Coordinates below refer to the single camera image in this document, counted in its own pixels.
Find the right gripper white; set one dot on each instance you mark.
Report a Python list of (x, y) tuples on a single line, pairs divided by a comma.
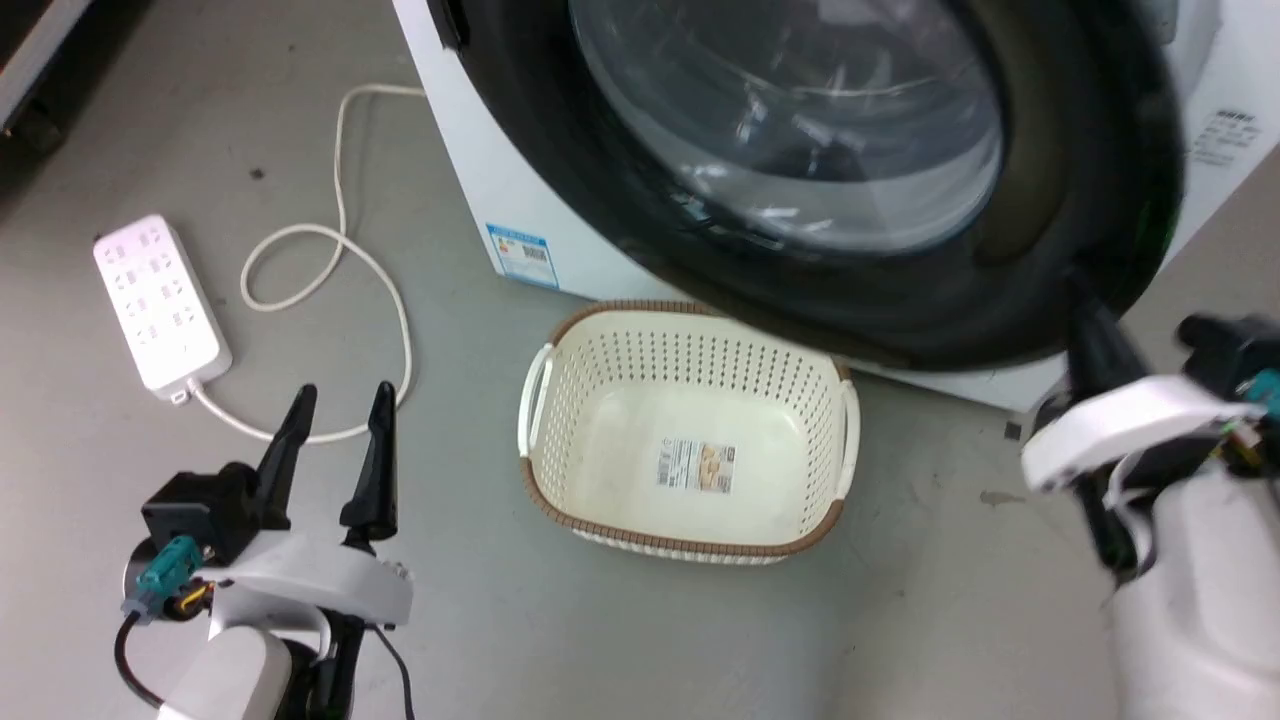
[(1130, 425)]

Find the dark furniture base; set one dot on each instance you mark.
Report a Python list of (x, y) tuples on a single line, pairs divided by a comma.
[(50, 60)]

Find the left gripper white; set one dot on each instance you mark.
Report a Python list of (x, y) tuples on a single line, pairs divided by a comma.
[(310, 580)]

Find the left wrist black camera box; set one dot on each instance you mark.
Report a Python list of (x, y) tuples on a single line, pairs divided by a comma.
[(205, 510)]

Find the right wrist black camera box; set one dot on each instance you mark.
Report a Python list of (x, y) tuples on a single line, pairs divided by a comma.
[(1235, 350)]

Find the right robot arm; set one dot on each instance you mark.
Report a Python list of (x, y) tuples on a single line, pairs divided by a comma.
[(1210, 600)]

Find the blue energy label sticker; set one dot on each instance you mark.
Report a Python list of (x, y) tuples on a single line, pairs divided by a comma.
[(523, 256)]

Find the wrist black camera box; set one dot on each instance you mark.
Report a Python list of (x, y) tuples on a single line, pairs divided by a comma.
[(1235, 350), (205, 510)]

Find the white power strip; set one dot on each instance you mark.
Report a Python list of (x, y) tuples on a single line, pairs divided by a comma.
[(158, 300)]

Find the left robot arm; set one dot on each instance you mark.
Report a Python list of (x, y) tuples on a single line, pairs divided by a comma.
[(235, 675)]

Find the black round washer door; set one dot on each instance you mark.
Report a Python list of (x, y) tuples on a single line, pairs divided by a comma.
[(1060, 250)]

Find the cream perforated laundry basket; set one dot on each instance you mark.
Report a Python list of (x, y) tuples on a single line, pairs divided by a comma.
[(690, 500)]

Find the basket product label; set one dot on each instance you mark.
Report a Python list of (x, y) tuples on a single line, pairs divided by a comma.
[(696, 466)]

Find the white front-load washing machine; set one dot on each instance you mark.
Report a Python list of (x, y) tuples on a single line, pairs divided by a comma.
[(470, 170)]

